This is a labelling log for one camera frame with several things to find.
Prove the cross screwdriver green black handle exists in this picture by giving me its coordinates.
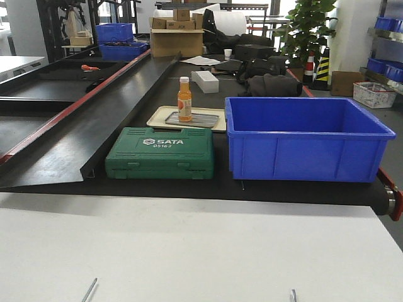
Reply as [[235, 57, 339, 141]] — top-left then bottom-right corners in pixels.
[[81, 277, 98, 302]]

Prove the small grey metal tray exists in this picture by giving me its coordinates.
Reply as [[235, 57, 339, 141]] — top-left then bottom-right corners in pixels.
[[165, 112, 219, 128]]

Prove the cream plastic tray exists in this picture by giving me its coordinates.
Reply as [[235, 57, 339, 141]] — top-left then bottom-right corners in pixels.
[[146, 106, 226, 133]]

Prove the orange juice bottle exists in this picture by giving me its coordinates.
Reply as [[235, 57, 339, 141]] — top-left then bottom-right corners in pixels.
[[177, 76, 192, 122]]

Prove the green SATA tool case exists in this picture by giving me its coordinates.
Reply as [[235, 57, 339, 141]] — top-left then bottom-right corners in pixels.
[[105, 127, 214, 179]]

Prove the white foam block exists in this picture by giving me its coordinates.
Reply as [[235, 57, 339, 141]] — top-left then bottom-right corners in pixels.
[[191, 70, 219, 94]]

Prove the large blue plastic bin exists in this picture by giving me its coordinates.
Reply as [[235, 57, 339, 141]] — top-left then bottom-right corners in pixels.
[[225, 97, 395, 182]]

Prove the dark grey bag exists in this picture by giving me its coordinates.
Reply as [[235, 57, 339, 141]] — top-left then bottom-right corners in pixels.
[[238, 74, 303, 97]]

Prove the white paper cup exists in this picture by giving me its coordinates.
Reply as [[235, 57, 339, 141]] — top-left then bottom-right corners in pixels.
[[224, 48, 232, 60]]

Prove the black box on conveyor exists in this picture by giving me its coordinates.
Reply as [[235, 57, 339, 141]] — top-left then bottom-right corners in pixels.
[[234, 44, 276, 61]]

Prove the large cardboard box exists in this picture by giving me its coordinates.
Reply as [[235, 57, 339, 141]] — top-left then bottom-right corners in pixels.
[[150, 29, 203, 57]]

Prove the red white traffic cone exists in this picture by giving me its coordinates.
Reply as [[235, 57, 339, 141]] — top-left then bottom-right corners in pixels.
[[303, 51, 315, 85]]

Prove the blue bin rear lower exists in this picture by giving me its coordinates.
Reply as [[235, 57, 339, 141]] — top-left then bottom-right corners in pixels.
[[99, 42, 149, 61]]

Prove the yellow black traffic cone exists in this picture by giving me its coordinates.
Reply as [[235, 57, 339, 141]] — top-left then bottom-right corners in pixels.
[[309, 47, 330, 91]]

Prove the blue bin rear upper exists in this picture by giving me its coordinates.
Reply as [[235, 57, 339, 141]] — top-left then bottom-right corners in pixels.
[[95, 23, 133, 44]]

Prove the brown cardboard box on floor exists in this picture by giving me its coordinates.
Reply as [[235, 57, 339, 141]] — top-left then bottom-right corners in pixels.
[[331, 71, 365, 97]]

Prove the green potted plant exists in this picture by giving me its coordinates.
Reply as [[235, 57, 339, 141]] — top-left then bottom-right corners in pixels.
[[275, 0, 336, 68]]

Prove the long black metal rail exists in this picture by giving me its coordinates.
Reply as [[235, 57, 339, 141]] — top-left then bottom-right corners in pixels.
[[1, 52, 181, 187]]

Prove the white wire basket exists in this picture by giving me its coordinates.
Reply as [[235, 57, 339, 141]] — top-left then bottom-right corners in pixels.
[[353, 81, 397, 109]]

